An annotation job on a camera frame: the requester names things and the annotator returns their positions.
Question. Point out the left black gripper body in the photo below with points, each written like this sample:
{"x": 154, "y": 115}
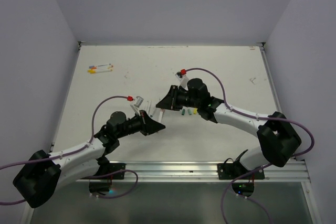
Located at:
{"x": 133, "y": 125}

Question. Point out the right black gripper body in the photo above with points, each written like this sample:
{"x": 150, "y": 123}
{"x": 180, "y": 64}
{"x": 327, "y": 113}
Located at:
{"x": 185, "y": 99}

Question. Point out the orange capped marker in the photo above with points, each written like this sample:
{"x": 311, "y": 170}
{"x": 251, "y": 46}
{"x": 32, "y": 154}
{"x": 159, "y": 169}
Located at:
{"x": 94, "y": 71}

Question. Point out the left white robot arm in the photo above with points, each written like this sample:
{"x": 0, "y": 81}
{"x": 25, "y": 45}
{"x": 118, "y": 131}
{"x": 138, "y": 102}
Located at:
{"x": 45, "y": 173}

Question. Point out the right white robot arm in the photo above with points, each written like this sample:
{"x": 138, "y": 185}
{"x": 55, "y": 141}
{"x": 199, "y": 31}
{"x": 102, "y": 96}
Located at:
{"x": 278, "y": 140}

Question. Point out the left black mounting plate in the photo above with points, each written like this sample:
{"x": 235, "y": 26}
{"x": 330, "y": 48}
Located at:
{"x": 111, "y": 168}

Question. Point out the black mounting plate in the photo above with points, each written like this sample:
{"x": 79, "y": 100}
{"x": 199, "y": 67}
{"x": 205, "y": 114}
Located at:
{"x": 111, "y": 168}
{"x": 230, "y": 171}

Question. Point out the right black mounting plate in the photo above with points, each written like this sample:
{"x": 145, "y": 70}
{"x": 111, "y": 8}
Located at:
{"x": 230, "y": 171}

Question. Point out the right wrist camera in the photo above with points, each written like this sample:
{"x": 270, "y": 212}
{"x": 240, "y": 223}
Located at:
{"x": 182, "y": 78}

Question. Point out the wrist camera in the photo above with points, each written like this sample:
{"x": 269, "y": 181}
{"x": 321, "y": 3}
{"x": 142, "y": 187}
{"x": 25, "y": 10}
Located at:
{"x": 182, "y": 78}
{"x": 135, "y": 103}

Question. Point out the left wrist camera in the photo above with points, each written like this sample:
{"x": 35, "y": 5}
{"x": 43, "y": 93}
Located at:
{"x": 135, "y": 103}

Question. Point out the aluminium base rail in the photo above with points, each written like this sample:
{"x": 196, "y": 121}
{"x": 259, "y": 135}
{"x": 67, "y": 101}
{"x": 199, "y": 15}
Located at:
{"x": 193, "y": 172}

